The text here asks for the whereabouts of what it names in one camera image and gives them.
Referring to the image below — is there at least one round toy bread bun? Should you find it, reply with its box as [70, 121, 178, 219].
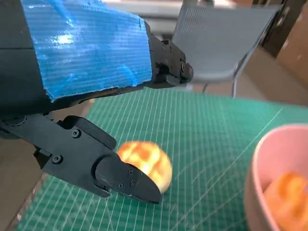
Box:
[116, 141, 173, 193]

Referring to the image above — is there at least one pink bowl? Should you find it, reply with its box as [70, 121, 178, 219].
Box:
[243, 124, 308, 231]

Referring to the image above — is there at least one grey mesh chair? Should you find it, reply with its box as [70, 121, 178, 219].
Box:
[172, 3, 282, 97]

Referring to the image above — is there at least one green cutting mat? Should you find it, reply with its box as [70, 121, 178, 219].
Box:
[14, 88, 308, 231]

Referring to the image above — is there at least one brown cardboard box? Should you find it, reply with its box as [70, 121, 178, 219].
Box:
[275, 0, 308, 80]

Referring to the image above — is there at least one rectangular toy bread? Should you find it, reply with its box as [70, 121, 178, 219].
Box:
[262, 171, 308, 231]

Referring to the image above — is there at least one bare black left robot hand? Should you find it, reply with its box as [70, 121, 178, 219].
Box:
[0, 0, 194, 205]

